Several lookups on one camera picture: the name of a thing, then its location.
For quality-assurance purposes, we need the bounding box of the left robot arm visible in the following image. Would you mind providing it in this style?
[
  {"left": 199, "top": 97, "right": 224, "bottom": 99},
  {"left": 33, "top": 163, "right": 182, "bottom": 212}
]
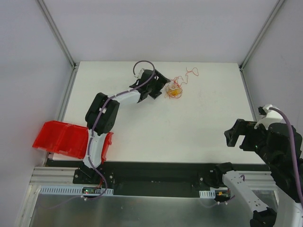
[{"left": 73, "top": 69, "right": 170, "bottom": 184}]

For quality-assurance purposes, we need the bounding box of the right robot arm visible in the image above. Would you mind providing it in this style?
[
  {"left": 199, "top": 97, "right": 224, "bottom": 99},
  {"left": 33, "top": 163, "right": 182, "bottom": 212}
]
[{"left": 205, "top": 119, "right": 303, "bottom": 227}]

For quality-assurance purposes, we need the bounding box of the red plastic bin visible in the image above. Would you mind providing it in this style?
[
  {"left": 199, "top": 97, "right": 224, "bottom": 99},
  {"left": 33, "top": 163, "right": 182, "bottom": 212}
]
[{"left": 32, "top": 121, "right": 113, "bottom": 167}]

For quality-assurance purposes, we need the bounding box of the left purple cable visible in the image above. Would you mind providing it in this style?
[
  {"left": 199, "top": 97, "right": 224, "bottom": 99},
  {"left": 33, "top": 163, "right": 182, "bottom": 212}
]
[{"left": 80, "top": 60, "right": 156, "bottom": 201}]

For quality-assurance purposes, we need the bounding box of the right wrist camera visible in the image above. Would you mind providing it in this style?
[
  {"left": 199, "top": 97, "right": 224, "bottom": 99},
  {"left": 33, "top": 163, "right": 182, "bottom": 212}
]
[{"left": 254, "top": 104, "right": 283, "bottom": 130}]

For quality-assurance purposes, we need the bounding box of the right white cable duct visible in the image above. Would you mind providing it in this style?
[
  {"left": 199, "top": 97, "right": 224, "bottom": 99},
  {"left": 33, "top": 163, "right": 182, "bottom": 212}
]
[{"left": 199, "top": 190, "right": 216, "bottom": 199}]

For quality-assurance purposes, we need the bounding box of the white cable duct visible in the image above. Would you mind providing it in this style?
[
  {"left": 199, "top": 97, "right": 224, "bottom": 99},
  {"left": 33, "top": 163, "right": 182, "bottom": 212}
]
[
  {"left": 199, "top": 190, "right": 216, "bottom": 199},
  {"left": 40, "top": 186, "right": 114, "bottom": 196}
]

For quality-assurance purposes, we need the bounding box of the left aluminium frame post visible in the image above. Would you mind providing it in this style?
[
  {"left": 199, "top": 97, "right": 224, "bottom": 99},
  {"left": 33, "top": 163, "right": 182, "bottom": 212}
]
[{"left": 36, "top": 0, "right": 77, "bottom": 69}]

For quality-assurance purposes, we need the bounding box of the aluminium frame post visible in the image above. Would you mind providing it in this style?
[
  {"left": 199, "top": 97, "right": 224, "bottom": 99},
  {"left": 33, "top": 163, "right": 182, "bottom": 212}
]
[
  {"left": 239, "top": 0, "right": 286, "bottom": 71},
  {"left": 36, "top": 0, "right": 77, "bottom": 69}
]

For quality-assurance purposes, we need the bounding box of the right aluminium frame post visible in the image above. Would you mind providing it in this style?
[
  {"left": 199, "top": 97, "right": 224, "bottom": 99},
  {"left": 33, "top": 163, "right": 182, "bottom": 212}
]
[{"left": 239, "top": 0, "right": 286, "bottom": 71}]

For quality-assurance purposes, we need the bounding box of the left white cable duct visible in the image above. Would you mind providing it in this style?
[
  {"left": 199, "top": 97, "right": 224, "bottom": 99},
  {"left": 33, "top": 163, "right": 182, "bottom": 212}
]
[{"left": 40, "top": 186, "right": 114, "bottom": 196}]

